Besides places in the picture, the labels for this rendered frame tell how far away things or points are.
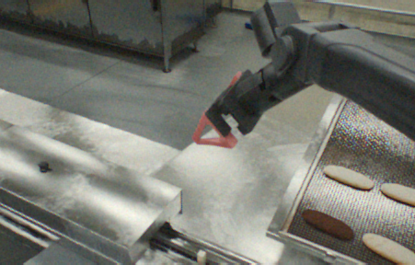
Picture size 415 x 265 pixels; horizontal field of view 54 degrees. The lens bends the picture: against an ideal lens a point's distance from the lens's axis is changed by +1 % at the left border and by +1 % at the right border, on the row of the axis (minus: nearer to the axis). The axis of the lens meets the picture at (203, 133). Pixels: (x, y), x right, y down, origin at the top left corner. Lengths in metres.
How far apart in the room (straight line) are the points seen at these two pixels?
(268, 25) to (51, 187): 0.56
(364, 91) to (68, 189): 0.64
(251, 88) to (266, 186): 0.47
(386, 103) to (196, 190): 0.66
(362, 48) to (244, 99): 0.21
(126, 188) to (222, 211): 0.23
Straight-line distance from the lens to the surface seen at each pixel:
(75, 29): 3.85
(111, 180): 0.89
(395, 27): 4.36
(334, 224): 0.83
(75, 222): 0.82
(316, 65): 0.47
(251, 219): 0.93
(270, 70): 0.57
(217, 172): 1.04
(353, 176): 0.91
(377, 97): 0.41
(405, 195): 0.91
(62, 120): 1.32
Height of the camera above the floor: 1.49
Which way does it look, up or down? 35 degrees down
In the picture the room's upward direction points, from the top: straight up
